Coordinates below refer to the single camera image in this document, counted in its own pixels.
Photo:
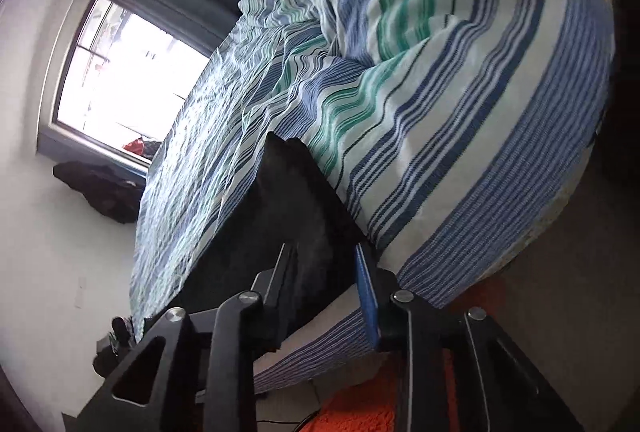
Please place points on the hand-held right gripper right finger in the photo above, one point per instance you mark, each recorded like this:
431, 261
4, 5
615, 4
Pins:
367, 297

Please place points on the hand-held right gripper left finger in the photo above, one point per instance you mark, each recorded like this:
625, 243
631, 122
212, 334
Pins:
280, 292

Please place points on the black pants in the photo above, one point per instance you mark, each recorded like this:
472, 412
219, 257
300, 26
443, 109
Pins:
300, 222

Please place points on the red fleece robe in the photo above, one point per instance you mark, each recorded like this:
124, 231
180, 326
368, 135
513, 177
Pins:
350, 412

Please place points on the hanging dark coats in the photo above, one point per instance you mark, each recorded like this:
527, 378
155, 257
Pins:
105, 192

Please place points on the red clothing by door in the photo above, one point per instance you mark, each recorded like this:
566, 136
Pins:
140, 147

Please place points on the striped bedsheet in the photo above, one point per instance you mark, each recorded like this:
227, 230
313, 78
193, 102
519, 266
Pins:
450, 112

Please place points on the glass sliding door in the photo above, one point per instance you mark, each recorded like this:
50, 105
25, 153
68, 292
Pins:
125, 72

